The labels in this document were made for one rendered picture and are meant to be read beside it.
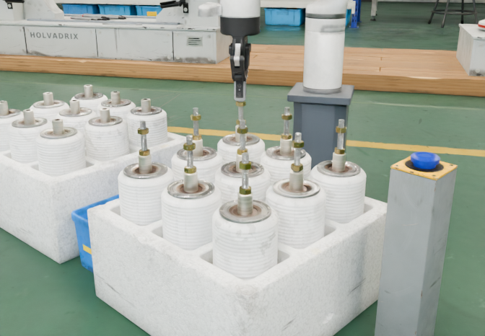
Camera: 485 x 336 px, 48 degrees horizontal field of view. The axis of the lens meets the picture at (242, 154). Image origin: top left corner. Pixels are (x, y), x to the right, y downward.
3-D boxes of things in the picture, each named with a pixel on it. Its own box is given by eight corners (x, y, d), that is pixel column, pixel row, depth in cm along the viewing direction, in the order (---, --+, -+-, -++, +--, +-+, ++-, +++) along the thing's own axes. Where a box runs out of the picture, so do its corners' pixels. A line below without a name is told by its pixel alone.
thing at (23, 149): (47, 186, 134) (37, 115, 128) (69, 196, 128) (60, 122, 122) (10, 198, 127) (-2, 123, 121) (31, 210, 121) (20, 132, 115)
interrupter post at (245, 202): (248, 208, 80) (248, 188, 79) (256, 215, 78) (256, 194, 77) (234, 212, 79) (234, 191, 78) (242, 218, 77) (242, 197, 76)
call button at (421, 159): (417, 161, 81) (418, 148, 81) (443, 168, 79) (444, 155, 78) (404, 169, 79) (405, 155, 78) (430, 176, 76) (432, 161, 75)
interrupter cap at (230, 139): (218, 146, 107) (218, 143, 107) (226, 135, 114) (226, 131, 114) (255, 148, 106) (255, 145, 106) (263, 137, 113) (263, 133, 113)
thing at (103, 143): (115, 184, 135) (110, 113, 129) (141, 194, 129) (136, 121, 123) (82, 196, 128) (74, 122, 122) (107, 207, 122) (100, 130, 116)
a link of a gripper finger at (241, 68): (229, 54, 99) (232, 73, 104) (228, 62, 98) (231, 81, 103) (244, 54, 99) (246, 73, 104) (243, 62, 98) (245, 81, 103)
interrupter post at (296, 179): (289, 187, 88) (289, 168, 87) (303, 187, 88) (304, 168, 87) (288, 192, 86) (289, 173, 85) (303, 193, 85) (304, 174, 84)
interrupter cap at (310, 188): (273, 180, 91) (273, 176, 90) (319, 182, 90) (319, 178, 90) (271, 199, 84) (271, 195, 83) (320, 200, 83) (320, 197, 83)
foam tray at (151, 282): (239, 226, 129) (239, 155, 123) (387, 292, 103) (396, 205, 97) (95, 295, 102) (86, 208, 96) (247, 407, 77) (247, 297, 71)
